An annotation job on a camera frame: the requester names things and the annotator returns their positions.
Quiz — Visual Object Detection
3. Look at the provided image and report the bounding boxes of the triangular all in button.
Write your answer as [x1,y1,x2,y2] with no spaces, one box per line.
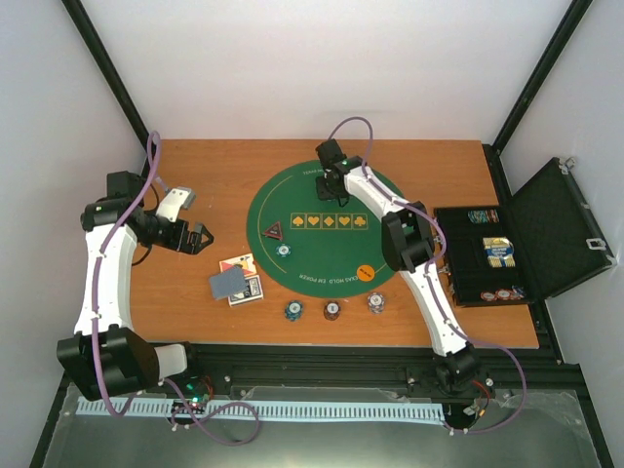
[262,221,284,241]

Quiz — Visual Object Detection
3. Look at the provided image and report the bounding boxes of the green blue chip stack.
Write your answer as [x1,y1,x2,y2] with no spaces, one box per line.
[285,300,304,322]

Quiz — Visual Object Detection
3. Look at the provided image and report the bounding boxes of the red chips in case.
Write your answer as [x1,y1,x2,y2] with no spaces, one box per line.
[480,289,526,302]

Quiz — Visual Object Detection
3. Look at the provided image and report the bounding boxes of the yellow ace card box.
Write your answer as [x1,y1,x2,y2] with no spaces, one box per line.
[218,253,257,277]

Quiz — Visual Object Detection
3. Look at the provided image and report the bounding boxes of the black frame post left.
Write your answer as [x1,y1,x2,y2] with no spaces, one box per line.
[60,0,151,142]

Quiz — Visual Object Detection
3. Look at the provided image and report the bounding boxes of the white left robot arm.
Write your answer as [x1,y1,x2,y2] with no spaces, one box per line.
[57,172,214,406]

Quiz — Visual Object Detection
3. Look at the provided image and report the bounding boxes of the black frame post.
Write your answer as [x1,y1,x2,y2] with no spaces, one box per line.
[491,0,593,157]
[60,0,151,142]

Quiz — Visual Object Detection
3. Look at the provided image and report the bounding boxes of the gold blue card pack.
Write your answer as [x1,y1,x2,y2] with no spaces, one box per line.
[483,237,516,268]

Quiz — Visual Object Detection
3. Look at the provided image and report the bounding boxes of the multicolour chips in case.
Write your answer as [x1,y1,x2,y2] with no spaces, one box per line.
[467,209,500,224]

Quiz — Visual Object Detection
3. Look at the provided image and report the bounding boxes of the blue backed card deck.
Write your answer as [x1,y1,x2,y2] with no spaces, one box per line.
[209,265,247,300]

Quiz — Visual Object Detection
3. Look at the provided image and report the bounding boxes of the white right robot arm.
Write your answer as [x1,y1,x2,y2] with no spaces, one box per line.
[316,138,483,397]

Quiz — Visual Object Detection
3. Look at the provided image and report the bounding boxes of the light blue cable duct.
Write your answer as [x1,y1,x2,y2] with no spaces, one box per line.
[75,397,445,425]

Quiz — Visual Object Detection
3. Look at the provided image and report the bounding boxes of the black frame post right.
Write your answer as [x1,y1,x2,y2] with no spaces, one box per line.
[491,0,593,157]

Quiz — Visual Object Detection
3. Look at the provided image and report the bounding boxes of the orange big blind button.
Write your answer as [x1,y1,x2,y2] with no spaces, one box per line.
[356,264,375,283]

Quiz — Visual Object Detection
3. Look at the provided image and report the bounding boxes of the black chip carrying case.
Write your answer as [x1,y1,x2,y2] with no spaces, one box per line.
[435,158,617,307]

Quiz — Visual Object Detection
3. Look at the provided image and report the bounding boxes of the blue club special card box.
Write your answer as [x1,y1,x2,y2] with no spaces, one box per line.
[228,275,264,307]

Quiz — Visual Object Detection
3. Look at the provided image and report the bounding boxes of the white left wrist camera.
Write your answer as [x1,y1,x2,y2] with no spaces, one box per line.
[156,186,196,222]

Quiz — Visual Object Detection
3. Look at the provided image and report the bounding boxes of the green round poker mat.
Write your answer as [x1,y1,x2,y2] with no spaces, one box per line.
[247,161,394,298]

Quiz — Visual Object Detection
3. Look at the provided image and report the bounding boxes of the orange black chip stack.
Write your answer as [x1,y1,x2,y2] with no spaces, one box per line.
[323,300,341,321]

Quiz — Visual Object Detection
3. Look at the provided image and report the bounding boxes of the purple white chip stack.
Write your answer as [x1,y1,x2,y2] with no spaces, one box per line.
[367,292,385,314]

